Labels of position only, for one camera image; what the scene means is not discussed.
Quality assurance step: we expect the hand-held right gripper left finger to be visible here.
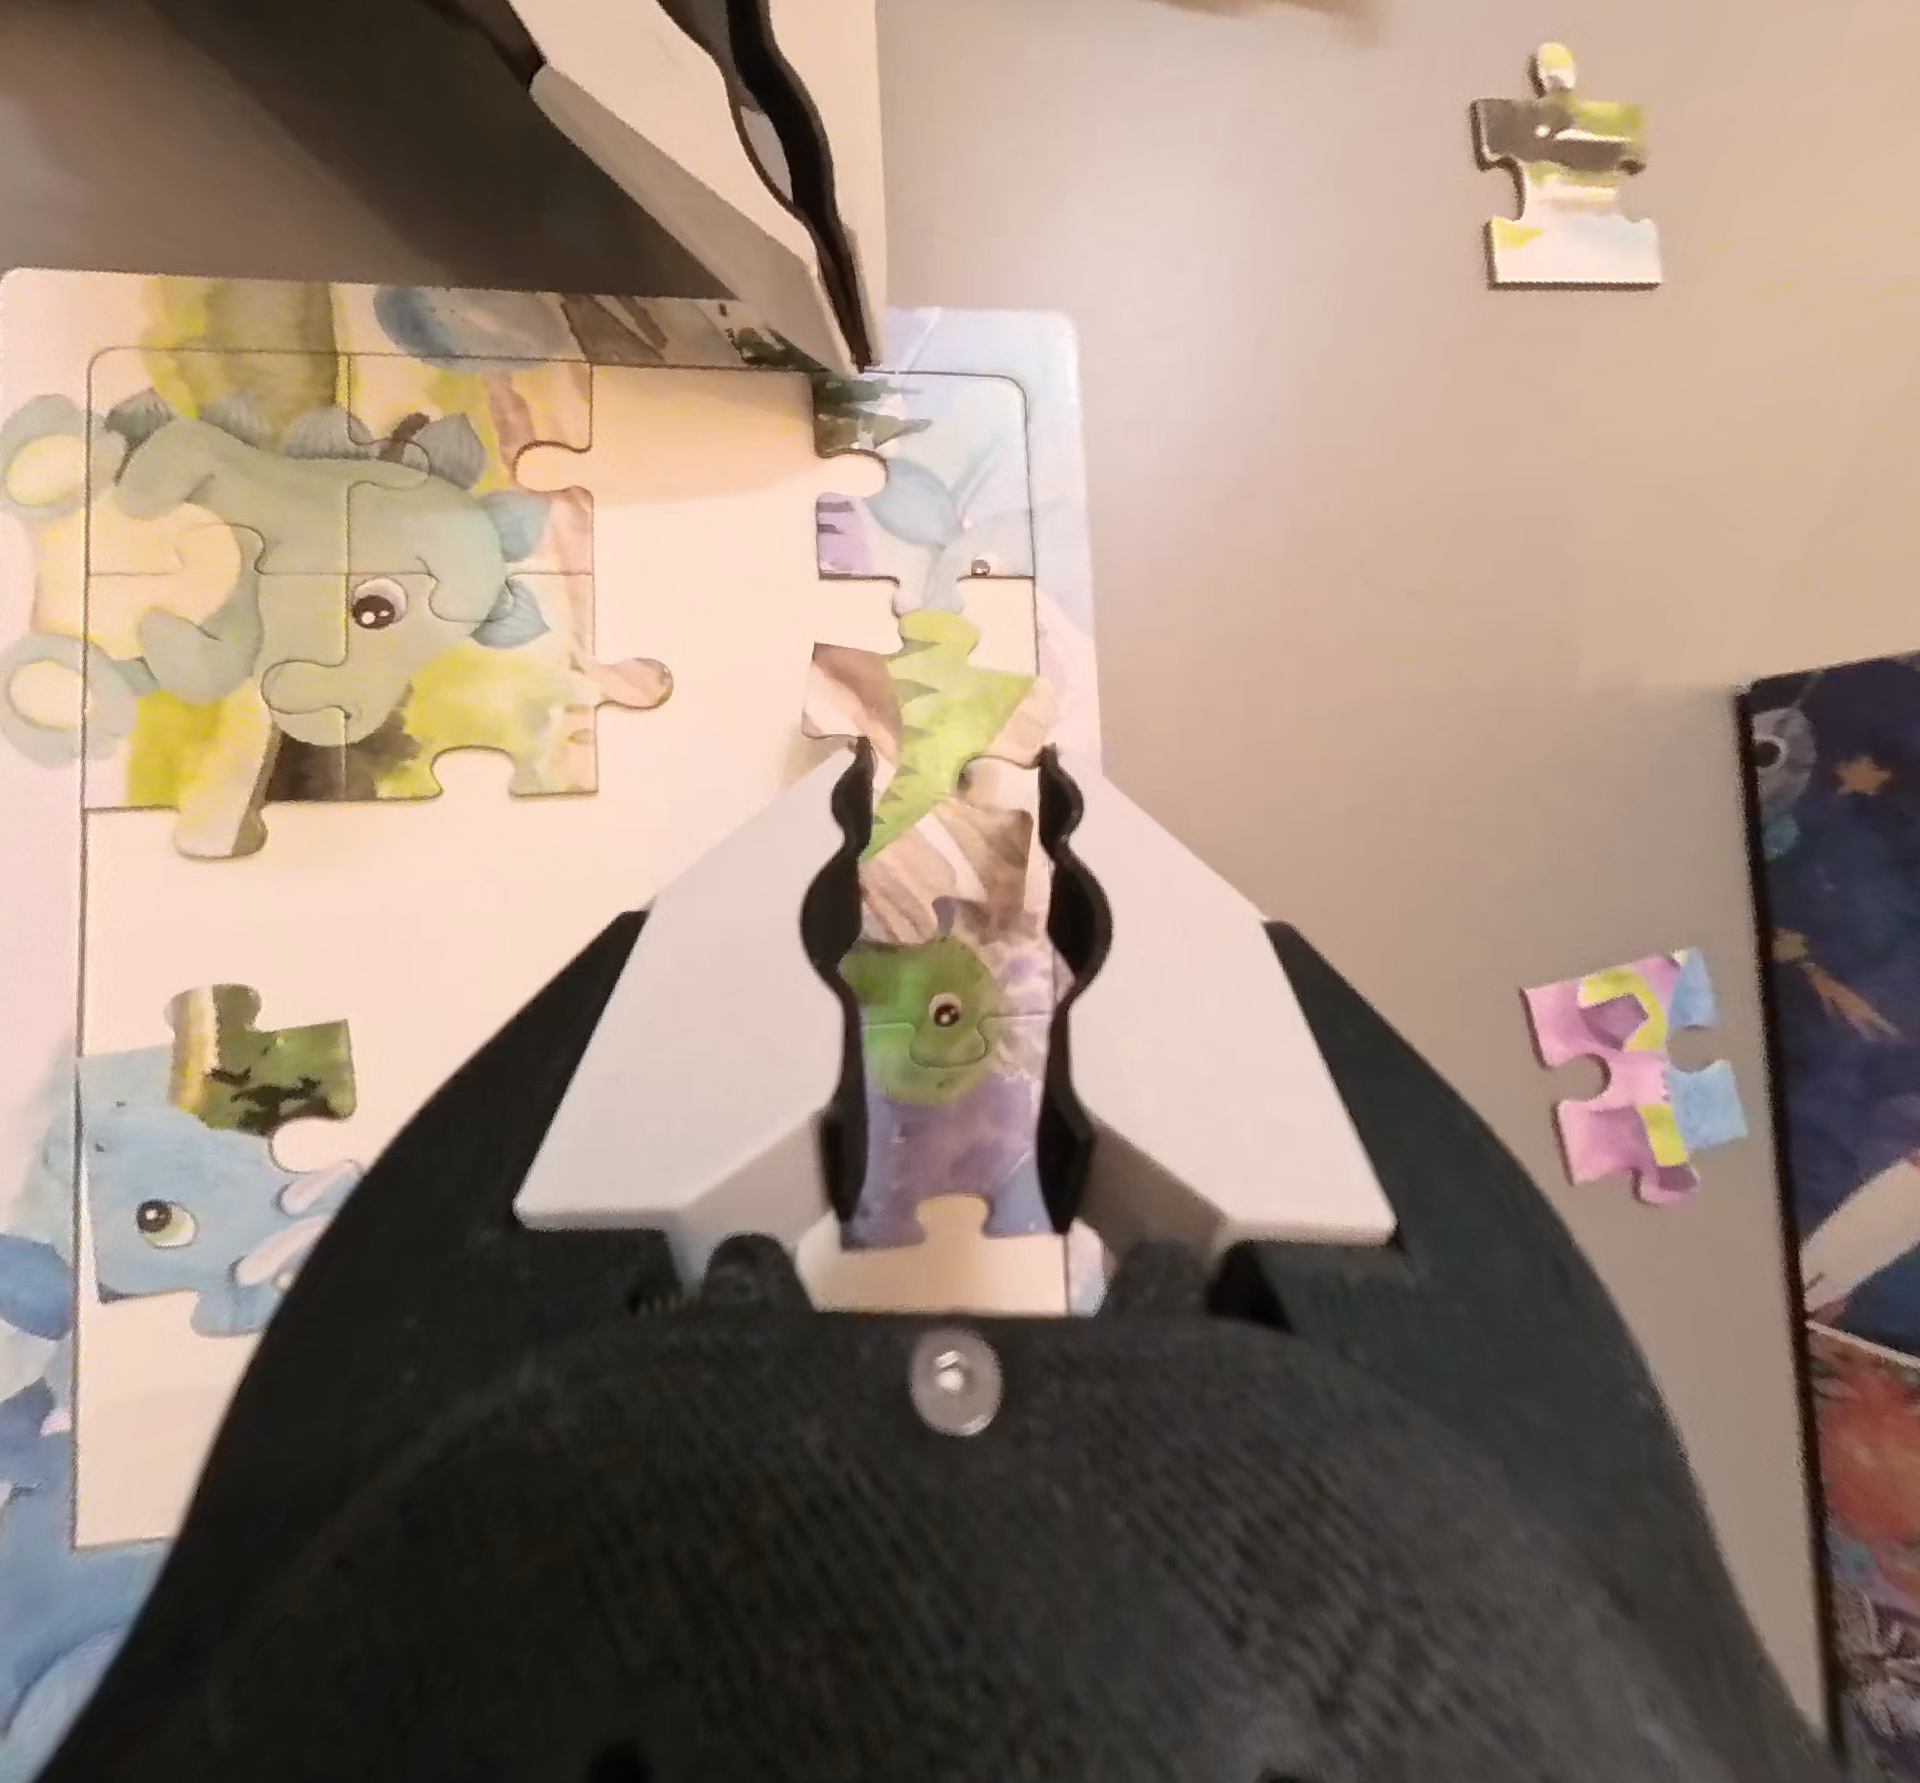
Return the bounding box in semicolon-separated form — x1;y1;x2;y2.
513;740;877;1258

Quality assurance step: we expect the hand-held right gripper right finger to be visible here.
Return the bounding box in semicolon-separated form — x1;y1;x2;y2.
1035;745;1400;1250

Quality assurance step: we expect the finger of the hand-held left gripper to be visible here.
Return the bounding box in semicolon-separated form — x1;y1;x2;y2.
413;0;870;375
659;0;890;371

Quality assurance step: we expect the dinosaur puzzle board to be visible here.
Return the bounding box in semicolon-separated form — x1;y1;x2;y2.
0;266;1105;1783

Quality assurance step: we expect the green tail brown puzzle piece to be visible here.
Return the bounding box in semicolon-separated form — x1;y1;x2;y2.
803;609;1061;936

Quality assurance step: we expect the blue winged corner puzzle piece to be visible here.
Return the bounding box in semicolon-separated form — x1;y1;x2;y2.
814;370;1035;615

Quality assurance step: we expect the pale sky green puzzle piece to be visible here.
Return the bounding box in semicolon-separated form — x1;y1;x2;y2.
1471;43;1663;292

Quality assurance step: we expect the purple blue yellow puzzle piece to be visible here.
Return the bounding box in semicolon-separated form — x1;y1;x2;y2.
1520;946;1750;1203

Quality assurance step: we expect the yellow blue sky puzzle piece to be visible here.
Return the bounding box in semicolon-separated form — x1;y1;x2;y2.
343;349;598;582

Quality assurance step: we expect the teal dinosaur eye puzzle piece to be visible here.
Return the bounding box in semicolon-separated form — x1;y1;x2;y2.
263;565;672;800

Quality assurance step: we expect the teal dinosaur ear puzzle piece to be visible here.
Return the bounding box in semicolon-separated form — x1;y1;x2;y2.
91;349;361;582

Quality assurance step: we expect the teal yellow green puzzle piece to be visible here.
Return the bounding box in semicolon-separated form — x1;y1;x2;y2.
87;565;361;858

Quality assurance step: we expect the illustrated puzzle box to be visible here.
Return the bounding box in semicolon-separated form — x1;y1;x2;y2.
1731;642;1920;1783

